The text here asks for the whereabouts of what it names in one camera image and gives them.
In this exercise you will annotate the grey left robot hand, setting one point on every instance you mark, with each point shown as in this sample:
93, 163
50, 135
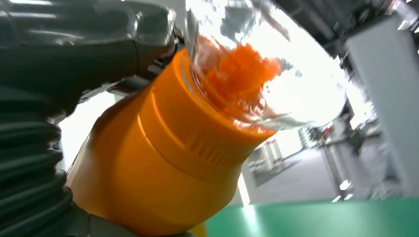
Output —
72, 49

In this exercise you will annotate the orange detergent bottle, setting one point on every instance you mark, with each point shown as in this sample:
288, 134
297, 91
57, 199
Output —
163, 147

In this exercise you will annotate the green top table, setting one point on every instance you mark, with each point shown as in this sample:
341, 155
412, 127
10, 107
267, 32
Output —
311, 219

